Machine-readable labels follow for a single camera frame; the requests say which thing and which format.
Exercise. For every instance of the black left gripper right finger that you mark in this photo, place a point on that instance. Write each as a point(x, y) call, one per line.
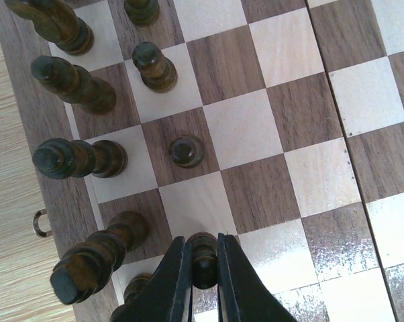
point(241, 293)

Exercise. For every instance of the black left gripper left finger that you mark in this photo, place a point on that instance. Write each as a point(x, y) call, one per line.
point(168, 294)

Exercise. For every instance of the dark pawn on board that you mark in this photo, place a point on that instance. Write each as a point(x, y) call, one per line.
point(187, 151)

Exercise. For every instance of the wooden chess board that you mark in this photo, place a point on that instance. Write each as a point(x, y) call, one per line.
point(300, 106)

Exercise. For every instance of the dark pawn upper board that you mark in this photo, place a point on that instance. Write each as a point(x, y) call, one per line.
point(157, 72)

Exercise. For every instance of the dark bishop lower piece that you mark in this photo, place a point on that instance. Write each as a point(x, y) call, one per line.
point(135, 286)

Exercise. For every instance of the dark bishop piece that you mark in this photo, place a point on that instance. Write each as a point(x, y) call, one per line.
point(74, 84)
point(135, 286)

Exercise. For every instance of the dark king piece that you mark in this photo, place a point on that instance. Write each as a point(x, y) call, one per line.
point(86, 268)

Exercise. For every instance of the dark queen piece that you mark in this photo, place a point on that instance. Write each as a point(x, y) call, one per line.
point(58, 158)

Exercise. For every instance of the dark pawn top edge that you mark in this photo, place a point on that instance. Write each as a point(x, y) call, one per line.
point(142, 13)

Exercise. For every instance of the dark knight piece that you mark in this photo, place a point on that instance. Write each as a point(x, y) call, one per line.
point(56, 22)

